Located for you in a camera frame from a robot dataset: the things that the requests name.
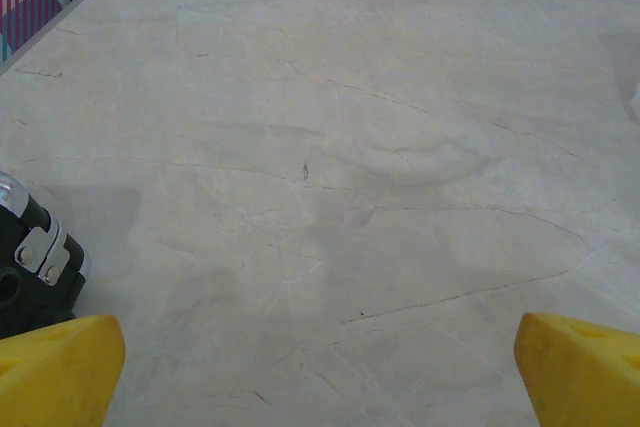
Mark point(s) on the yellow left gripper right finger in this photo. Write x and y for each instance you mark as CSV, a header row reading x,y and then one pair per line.
x,y
585,377

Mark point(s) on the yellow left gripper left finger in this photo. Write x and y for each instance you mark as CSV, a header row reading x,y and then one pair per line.
x,y
55,377

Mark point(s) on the black case with metal latch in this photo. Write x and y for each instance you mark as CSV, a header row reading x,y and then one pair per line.
x,y
30,292

